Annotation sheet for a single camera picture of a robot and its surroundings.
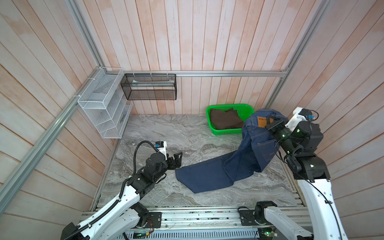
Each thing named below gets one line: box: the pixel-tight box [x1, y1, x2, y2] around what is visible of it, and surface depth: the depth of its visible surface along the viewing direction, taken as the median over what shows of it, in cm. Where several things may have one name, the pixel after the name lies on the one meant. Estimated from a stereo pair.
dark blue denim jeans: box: [175, 109, 289, 194], surface depth 87 cm
